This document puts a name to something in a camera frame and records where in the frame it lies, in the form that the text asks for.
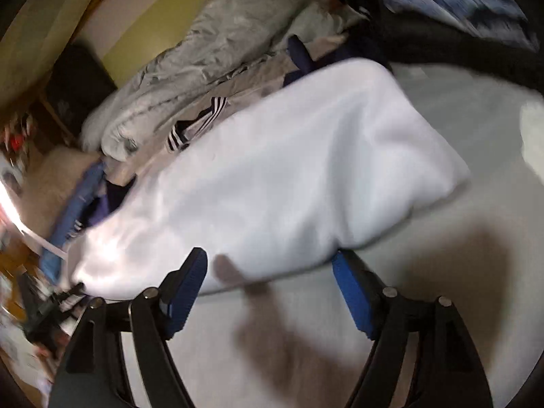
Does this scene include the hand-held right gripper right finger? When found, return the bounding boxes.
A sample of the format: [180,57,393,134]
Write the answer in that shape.
[331,250,494,408]

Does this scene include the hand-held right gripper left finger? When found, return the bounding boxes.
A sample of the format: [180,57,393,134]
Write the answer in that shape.
[49,246,209,408]

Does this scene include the white and navy hoodie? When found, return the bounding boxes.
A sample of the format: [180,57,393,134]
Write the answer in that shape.
[64,34,472,302]

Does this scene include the blue pillow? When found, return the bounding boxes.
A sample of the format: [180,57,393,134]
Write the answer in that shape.
[40,161,107,281]

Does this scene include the beige pillow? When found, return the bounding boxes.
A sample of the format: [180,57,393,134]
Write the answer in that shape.
[21,147,100,230]

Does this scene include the beige garment with striped trim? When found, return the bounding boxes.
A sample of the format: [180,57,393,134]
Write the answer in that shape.
[102,38,353,188]

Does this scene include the black bag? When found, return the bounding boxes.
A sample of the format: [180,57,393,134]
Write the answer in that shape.
[45,42,117,115]

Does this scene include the dark grey cloth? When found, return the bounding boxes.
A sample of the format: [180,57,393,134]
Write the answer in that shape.
[331,0,544,98]

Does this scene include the light grey duvet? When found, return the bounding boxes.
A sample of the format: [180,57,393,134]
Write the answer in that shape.
[81,0,366,162]

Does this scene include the white flat strap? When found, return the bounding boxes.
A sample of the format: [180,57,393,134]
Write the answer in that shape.
[17,217,69,260]

